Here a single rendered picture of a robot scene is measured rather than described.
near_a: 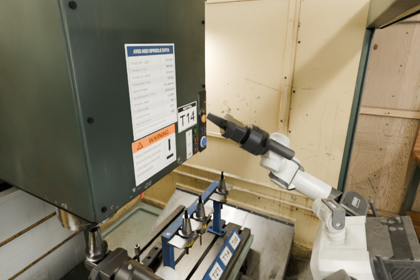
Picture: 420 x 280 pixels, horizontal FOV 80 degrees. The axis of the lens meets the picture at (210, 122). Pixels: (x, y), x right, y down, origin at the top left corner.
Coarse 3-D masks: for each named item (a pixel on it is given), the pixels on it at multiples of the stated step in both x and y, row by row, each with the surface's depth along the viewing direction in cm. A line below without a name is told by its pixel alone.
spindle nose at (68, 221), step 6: (60, 210) 63; (60, 216) 64; (66, 216) 63; (72, 216) 63; (60, 222) 66; (66, 222) 64; (72, 222) 64; (78, 222) 64; (84, 222) 64; (102, 222) 67; (66, 228) 65; (72, 228) 64; (78, 228) 64; (84, 228) 65; (90, 228) 65
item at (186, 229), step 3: (183, 216) 98; (183, 219) 97; (186, 219) 97; (189, 219) 98; (183, 222) 97; (186, 222) 97; (189, 222) 98; (183, 225) 97; (186, 225) 97; (189, 225) 98; (183, 228) 98; (186, 228) 97; (189, 228) 98; (183, 231) 98; (186, 231) 98; (189, 231) 98; (186, 234) 98
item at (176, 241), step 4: (172, 236) 98; (176, 236) 98; (172, 240) 96; (176, 240) 96; (180, 240) 96; (184, 240) 96; (168, 244) 95; (172, 244) 94; (176, 244) 94; (180, 244) 94; (184, 244) 94; (180, 248) 93
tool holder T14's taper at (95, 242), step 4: (92, 232) 73; (96, 232) 73; (100, 232) 75; (92, 236) 73; (96, 236) 73; (100, 236) 74; (92, 240) 73; (96, 240) 73; (100, 240) 74; (92, 244) 73; (96, 244) 74; (100, 244) 74; (92, 248) 73; (96, 248) 74; (100, 248) 74; (92, 252) 74; (96, 252) 74
